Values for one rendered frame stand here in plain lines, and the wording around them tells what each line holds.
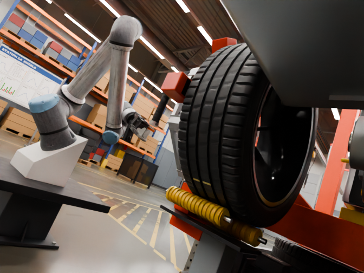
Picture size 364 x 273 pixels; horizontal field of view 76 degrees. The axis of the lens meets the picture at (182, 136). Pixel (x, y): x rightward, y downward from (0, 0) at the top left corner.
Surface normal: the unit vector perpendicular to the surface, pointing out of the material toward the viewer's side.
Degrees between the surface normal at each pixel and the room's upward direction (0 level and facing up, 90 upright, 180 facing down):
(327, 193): 90
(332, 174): 90
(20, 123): 90
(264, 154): 87
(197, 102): 100
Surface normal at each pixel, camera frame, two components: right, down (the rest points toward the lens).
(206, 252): -0.61, -0.40
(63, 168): 0.74, 0.17
